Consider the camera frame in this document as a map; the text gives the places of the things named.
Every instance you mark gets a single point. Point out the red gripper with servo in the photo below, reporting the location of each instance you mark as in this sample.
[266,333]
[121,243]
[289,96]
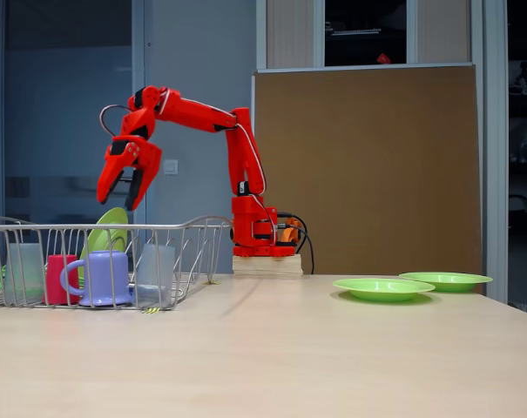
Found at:
[146,158]

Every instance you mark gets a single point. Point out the green plastic plate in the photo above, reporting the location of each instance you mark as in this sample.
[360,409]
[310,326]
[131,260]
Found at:
[110,217]
[385,289]
[454,281]

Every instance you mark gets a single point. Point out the translucent grey plastic cup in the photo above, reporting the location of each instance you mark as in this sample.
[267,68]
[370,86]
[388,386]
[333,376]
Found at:
[25,270]
[156,270]

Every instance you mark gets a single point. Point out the purple plastic mug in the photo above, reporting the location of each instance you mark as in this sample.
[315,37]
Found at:
[108,278]

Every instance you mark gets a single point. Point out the red plastic cup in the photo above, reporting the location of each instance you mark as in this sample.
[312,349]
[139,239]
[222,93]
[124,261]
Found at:
[56,278]

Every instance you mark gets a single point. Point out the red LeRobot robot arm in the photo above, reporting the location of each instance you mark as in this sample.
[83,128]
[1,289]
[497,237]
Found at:
[245,152]

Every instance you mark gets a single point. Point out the grey glass door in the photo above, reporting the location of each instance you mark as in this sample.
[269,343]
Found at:
[71,109]

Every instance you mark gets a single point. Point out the yellow green twist tie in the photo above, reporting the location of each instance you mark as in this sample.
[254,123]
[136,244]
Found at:
[211,283]

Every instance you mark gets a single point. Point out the yellow black striped tape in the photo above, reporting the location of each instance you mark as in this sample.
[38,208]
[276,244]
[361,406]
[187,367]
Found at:
[152,310]

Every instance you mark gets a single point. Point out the wooden base block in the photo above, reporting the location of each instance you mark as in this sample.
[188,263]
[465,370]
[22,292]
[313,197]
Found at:
[267,265]

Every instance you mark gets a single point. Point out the orange table clamp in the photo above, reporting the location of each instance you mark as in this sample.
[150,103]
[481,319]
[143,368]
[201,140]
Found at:
[291,233]

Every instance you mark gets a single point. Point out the brown pin board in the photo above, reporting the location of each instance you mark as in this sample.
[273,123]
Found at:
[376,174]

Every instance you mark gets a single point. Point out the small red object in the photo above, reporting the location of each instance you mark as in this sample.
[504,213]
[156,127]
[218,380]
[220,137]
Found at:
[383,57]

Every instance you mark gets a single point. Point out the dark kettle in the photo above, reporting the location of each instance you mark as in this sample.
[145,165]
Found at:
[520,215]

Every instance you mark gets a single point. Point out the dark open shelf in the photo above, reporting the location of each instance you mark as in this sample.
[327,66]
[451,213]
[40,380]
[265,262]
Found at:
[524,109]

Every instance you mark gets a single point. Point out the small flexible tripod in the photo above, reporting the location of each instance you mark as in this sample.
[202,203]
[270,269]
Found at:
[524,80]

